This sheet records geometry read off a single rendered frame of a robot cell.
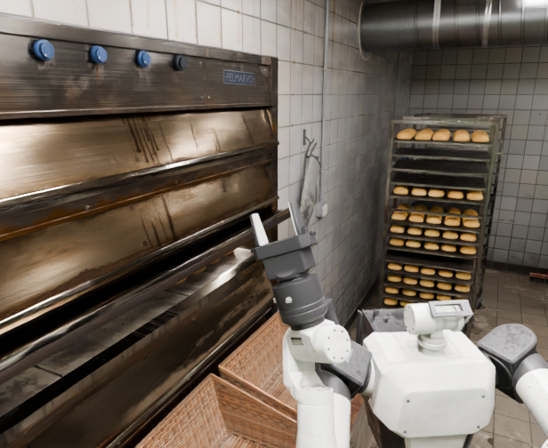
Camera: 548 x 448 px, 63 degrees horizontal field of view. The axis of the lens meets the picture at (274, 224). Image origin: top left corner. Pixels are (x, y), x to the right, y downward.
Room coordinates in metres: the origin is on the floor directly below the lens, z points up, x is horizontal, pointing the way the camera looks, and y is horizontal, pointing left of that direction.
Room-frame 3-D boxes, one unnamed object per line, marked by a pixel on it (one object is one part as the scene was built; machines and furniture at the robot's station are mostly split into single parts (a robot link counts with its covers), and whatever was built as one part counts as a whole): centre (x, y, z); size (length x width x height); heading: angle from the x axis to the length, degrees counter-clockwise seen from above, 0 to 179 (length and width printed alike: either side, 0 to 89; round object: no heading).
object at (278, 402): (1.75, -0.10, 0.72); 0.56 x 0.49 x 0.28; 152
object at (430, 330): (0.88, -0.35, 1.46); 0.10 x 0.07 x 0.09; 95
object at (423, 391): (0.94, -0.35, 1.26); 0.34 x 0.30 x 0.36; 95
